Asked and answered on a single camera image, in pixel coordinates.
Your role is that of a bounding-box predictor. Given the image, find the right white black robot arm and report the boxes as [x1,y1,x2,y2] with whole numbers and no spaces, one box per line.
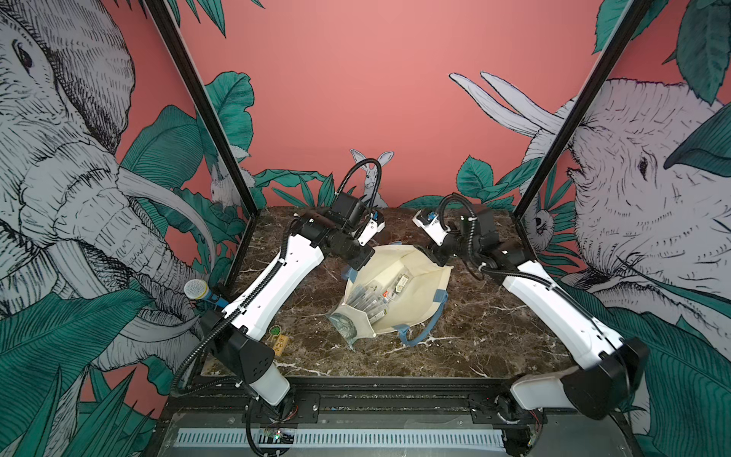
[431,228,649,420]

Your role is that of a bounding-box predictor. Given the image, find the small wooden tag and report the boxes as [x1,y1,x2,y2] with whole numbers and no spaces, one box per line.
[273,334,289,357]

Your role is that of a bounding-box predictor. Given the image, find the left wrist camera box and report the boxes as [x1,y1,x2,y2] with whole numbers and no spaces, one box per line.
[327,193,386,246]

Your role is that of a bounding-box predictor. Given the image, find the clear compass case barcode label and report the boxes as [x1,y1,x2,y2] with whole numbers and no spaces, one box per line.
[383,273,410,300]

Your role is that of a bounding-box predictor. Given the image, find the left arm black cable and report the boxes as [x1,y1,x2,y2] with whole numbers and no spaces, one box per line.
[336,158,383,209]

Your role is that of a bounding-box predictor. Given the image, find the black right frame post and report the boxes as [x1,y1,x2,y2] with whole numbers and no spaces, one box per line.
[512,0,653,219]

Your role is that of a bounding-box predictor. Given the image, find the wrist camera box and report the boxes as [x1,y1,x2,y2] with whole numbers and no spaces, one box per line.
[327,193,386,246]
[412,206,497,247]

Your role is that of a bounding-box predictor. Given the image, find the black frame post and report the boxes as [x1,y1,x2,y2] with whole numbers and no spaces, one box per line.
[144,0,259,217]
[512,0,653,219]

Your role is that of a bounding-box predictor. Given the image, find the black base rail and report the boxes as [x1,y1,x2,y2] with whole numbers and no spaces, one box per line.
[161,376,573,428]

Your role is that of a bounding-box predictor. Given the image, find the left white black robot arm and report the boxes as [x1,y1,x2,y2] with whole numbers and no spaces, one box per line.
[204,211,385,407]

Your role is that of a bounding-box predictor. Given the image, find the white vented cable duct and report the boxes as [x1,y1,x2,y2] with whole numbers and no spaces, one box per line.
[173,428,504,451]

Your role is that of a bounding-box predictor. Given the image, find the cream canvas tote bag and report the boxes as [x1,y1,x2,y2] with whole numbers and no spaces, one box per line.
[327,244,452,347]

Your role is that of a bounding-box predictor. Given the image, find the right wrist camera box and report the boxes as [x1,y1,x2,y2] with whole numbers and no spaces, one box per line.
[412,206,497,247]

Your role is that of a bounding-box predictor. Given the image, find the black left frame post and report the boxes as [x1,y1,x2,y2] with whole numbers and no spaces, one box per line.
[144,0,259,217]

